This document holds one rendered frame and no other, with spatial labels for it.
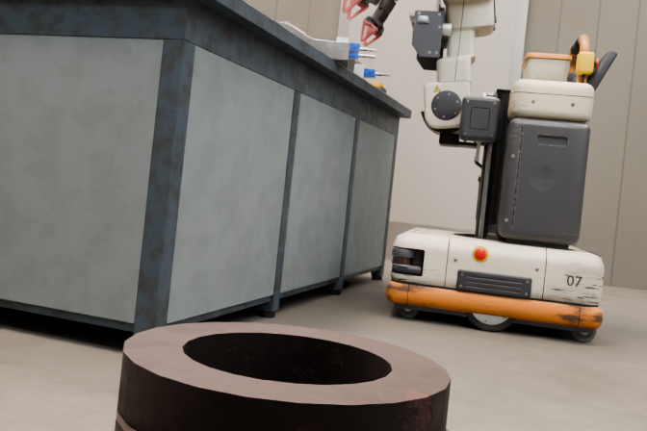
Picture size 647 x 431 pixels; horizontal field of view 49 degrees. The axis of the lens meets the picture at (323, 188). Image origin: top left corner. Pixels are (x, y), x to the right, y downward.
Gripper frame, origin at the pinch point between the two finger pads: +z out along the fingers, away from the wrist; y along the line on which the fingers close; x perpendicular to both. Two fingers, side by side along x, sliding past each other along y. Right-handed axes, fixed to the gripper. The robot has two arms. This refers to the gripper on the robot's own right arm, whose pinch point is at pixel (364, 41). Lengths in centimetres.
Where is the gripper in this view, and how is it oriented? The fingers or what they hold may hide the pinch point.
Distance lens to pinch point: 293.3
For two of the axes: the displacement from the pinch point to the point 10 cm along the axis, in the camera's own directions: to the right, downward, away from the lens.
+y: -1.9, -0.2, -9.8
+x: 8.2, 5.4, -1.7
